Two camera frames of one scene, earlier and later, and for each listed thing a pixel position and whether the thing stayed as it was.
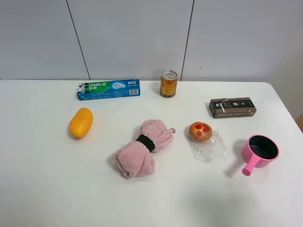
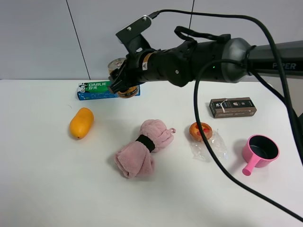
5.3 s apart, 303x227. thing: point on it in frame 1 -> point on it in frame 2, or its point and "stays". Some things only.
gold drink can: x=168 y=82 -> x=127 y=92
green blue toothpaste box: x=108 y=89 stays
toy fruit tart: x=200 y=131 stays
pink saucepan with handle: x=259 y=151 stays
